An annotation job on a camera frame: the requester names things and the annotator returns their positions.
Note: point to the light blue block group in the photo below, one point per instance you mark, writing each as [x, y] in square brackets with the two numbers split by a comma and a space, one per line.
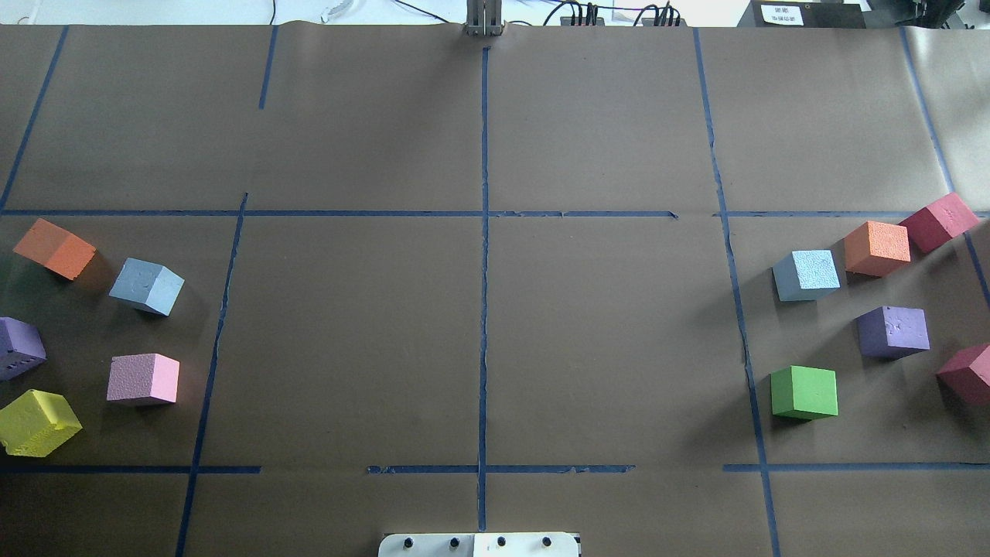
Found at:
[805, 275]
[149, 287]

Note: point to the green foam block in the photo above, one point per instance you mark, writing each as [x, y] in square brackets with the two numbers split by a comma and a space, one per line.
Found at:
[805, 393]

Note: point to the pink foam block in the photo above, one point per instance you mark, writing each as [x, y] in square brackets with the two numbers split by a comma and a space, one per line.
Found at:
[143, 379]

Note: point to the black power box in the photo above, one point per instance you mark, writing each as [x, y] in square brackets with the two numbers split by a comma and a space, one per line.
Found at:
[803, 14]

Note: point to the orange foam block right group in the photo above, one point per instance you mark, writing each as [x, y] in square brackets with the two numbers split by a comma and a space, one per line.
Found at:
[877, 249]

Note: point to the orange foam block group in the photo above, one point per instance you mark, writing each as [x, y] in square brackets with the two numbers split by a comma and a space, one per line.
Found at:
[877, 249]
[55, 249]

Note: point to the purple foam block right group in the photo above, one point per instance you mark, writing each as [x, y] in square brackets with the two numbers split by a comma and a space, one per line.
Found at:
[892, 332]

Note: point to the purple foam block group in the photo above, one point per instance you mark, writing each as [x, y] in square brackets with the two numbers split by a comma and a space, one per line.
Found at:
[892, 332]
[21, 348]

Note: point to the crimson foam block far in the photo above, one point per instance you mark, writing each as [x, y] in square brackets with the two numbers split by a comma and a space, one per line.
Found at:
[939, 222]

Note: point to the crimson foam block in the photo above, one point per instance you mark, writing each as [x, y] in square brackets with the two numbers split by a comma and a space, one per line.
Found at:
[967, 374]
[939, 222]

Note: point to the orange foam block left group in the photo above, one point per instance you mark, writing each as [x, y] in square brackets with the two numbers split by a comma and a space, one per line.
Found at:
[55, 249]

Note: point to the purple foam block left group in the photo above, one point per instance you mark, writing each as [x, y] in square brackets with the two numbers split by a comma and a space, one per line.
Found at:
[21, 348]

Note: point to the crimson foam block near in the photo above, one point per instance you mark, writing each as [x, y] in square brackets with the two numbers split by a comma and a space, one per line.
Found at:
[967, 374]

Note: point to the yellow foam block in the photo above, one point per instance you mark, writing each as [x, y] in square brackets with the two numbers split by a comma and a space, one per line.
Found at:
[37, 423]

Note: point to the aluminium frame post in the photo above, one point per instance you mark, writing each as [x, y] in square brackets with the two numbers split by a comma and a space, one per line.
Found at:
[484, 18]

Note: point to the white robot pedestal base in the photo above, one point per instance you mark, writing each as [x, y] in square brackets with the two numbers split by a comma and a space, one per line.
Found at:
[538, 543]

